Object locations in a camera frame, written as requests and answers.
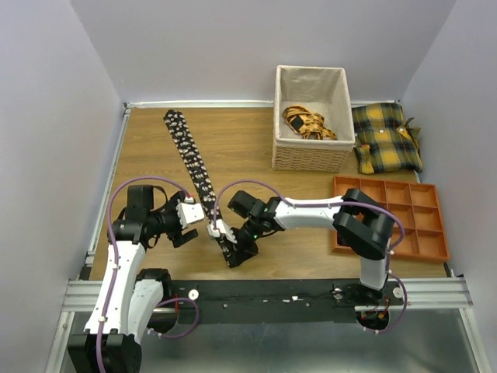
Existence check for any aluminium frame rail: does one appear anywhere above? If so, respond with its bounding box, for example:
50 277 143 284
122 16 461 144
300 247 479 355
62 277 473 312

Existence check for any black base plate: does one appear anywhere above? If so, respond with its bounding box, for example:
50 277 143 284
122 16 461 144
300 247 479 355
170 278 403 324

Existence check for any wicker basket with liner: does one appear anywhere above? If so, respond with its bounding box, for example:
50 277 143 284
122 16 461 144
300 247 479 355
272 65 355 173

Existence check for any black floral tie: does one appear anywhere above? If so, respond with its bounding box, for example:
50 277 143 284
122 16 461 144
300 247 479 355
164 110 235 268

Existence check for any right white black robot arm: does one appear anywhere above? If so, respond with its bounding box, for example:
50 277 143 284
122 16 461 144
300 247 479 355
228 189 394 305

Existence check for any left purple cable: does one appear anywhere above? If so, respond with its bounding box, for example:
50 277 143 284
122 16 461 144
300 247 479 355
95 175 201 373

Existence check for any yellow plaid shirt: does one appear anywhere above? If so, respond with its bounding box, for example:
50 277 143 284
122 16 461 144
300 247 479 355
352 102 423 175

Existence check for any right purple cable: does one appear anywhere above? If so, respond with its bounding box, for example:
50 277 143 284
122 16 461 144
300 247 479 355
211 179 408 335

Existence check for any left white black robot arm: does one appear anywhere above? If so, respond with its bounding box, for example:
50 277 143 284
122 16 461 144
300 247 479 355
68 184 205 372

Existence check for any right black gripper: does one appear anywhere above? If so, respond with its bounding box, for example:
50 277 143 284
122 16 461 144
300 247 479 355
224 216 263 266

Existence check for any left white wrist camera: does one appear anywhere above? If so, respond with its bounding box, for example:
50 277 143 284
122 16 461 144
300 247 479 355
176 197 205 229

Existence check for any orange compartment tray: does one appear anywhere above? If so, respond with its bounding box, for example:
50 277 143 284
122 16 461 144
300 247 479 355
332 176 450 263

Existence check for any orange patterned tie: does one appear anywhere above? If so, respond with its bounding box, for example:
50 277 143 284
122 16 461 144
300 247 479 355
283 105 337 141

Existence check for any purple cable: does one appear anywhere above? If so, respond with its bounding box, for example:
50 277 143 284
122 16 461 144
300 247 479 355
95 175 201 373
211 179 408 335

